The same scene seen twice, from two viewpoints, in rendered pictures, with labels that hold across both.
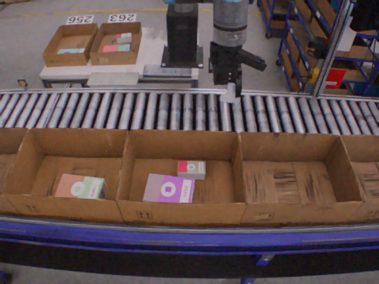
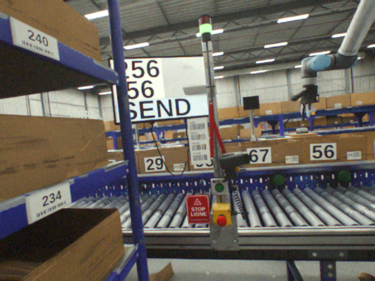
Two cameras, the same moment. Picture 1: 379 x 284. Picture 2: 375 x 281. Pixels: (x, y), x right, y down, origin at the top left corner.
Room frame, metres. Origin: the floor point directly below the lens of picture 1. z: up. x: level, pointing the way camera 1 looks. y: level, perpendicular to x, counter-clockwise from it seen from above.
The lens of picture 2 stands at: (2.16, -0.69, 1.20)
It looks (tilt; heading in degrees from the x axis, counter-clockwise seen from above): 3 degrees down; 190
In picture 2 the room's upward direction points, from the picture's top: 6 degrees counter-clockwise
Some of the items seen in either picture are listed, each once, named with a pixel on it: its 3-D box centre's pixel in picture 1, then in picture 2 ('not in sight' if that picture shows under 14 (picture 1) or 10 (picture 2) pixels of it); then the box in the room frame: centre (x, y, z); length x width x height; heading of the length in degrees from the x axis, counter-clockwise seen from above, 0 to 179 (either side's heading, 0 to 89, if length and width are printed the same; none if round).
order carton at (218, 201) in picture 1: (182, 178); (322, 148); (0.58, 0.02, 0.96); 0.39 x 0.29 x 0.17; 90
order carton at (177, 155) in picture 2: not in sight; (167, 159); (0.57, -1.16, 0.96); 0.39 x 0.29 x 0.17; 89
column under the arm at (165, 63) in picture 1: (183, 33); not in sight; (1.63, 0.05, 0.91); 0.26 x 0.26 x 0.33; 89
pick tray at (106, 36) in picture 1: (117, 42); not in sight; (1.72, 0.48, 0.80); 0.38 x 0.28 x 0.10; 1
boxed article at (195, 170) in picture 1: (191, 170); not in sight; (0.65, -0.01, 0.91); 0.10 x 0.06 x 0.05; 90
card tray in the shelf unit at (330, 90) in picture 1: (321, 77); not in sight; (1.96, -1.09, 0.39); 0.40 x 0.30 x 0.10; 0
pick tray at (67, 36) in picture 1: (72, 44); not in sight; (1.72, 0.80, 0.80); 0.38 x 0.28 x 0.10; 1
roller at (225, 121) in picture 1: (226, 129); (325, 205); (1.03, -0.18, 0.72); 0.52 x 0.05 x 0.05; 0
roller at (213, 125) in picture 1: (213, 128); (338, 205); (1.03, -0.12, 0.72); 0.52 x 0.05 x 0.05; 0
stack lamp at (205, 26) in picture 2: not in sight; (205, 27); (1.30, -0.72, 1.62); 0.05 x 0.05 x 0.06
